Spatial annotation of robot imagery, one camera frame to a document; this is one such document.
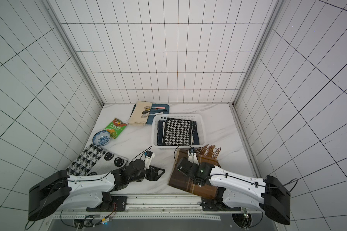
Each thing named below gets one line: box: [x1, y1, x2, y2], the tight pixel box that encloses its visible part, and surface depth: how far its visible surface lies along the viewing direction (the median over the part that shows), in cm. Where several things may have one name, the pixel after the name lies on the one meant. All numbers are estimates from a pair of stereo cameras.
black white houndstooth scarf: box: [164, 117, 194, 146], surface depth 95 cm
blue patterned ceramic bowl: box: [92, 129, 112, 147], surface depth 99 cm
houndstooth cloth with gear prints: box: [66, 143, 129, 177], surface depth 85 cm
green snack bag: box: [103, 117, 128, 140], surface depth 105 cm
